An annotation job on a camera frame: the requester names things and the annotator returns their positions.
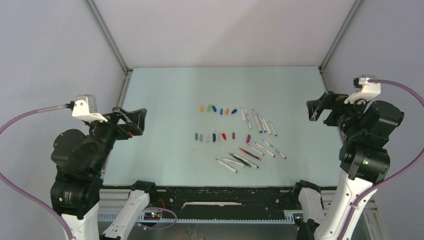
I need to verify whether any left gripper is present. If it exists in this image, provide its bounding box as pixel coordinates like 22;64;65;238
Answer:
85;104;147;172

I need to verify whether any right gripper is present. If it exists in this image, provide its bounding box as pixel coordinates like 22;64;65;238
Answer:
307;88;372;136

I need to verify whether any orange cap marker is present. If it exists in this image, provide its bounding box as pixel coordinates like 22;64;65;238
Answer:
261;115;273;136

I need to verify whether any purple pen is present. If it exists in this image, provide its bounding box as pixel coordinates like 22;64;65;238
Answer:
263;140;287;160

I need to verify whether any large blue marker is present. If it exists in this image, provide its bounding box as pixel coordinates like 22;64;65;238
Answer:
252;109;263;133

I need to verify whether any maroon pen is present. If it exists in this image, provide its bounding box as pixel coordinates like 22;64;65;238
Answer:
255;142;276;158

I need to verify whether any light green pen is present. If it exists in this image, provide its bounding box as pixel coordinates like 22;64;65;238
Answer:
244;108;252;130

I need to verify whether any yellow pen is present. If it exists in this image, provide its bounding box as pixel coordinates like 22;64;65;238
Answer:
240;107;247;122

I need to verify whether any orange red gel pen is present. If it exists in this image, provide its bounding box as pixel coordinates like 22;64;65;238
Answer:
238;147;262;161

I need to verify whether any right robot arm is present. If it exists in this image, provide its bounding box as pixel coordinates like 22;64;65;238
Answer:
290;91;404;240

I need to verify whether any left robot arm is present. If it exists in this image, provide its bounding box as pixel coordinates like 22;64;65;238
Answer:
50;105;158;240

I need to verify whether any left controller board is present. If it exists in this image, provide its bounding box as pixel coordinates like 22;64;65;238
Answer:
143;212;162;221

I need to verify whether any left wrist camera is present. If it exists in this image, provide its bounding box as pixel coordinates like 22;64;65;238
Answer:
65;94;108;124

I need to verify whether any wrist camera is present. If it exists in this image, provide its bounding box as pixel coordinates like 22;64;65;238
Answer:
65;94;108;124
344;74;381;104

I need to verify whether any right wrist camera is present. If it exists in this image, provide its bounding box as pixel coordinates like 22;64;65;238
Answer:
344;74;381;104

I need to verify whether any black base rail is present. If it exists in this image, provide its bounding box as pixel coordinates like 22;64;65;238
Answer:
148;186;302;222

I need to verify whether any white cable duct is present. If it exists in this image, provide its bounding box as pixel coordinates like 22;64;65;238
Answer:
97;211;295;225

